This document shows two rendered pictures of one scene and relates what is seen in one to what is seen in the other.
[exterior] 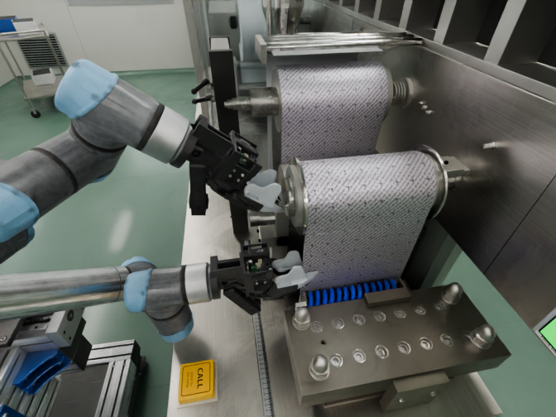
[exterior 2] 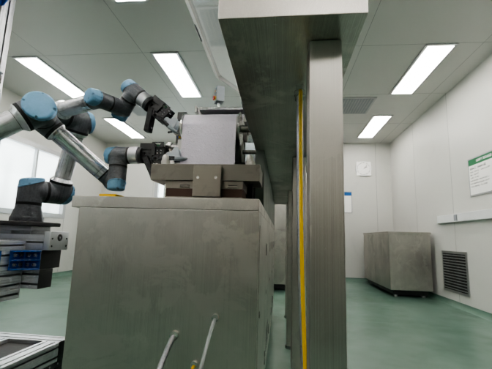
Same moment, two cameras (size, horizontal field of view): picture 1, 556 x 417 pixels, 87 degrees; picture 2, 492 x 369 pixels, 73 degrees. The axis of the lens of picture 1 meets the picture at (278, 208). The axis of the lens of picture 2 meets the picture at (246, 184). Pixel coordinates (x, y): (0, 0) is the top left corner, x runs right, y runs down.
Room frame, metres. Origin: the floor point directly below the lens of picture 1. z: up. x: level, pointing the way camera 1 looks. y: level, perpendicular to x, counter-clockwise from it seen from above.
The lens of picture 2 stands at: (-0.88, -0.71, 0.77)
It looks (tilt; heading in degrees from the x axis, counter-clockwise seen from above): 9 degrees up; 16
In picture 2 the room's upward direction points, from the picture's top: 2 degrees clockwise
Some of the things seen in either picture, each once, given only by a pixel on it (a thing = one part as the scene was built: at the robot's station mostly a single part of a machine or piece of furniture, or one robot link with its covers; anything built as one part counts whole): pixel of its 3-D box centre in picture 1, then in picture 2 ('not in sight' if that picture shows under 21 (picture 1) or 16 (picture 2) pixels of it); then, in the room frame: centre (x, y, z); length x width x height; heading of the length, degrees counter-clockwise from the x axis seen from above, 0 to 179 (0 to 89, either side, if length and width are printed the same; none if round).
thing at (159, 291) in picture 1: (160, 289); (118, 156); (0.33, 0.23, 1.11); 0.11 x 0.08 x 0.09; 100
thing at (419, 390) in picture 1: (413, 393); (206, 181); (0.20, -0.25, 0.96); 0.10 x 0.03 x 0.11; 100
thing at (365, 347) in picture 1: (387, 338); (209, 176); (0.28, -0.22, 1.00); 0.40 x 0.16 x 0.06; 100
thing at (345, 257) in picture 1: (357, 259); (207, 154); (0.40, -0.17, 1.11); 0.23 x 0.01 x 0.18; 100
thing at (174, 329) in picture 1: (168, 310); (116, 178); (0.34, 0.24, 1.01); 0.11 x 0.08 x 0.11; 46
